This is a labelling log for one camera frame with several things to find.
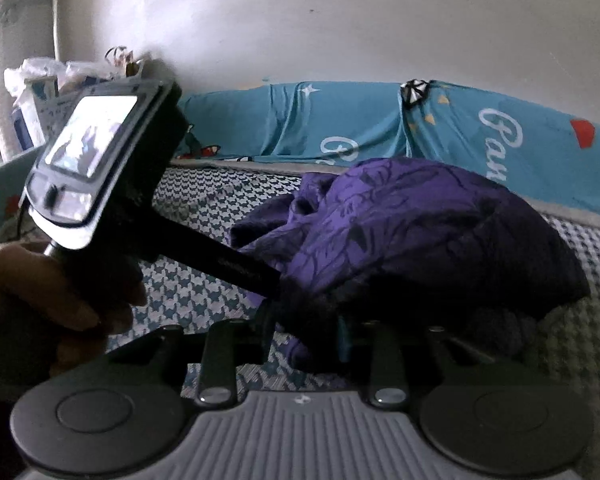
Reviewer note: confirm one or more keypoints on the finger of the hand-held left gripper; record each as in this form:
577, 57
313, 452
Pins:
220, 262

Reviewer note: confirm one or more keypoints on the pale patterned cloth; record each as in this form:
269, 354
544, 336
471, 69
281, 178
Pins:
15, 25

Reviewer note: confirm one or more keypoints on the purple floral garment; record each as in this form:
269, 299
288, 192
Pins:
405, 230

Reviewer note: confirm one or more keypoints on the white perforated basket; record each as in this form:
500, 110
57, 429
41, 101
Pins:
35, 115

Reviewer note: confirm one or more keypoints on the clutter pile with plastic bags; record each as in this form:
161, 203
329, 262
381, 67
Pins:
80, 72

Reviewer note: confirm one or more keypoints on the houndstooth mattress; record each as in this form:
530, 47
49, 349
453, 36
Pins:
200, 195

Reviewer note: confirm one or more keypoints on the teal printed bed bumper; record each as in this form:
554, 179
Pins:
360, 115

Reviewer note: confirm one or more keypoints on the person's left hand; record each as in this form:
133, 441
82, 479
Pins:
40, 295

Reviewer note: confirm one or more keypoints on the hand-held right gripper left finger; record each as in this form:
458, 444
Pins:
269, 325

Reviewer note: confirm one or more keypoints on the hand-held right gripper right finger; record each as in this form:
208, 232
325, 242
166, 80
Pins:
344, 342

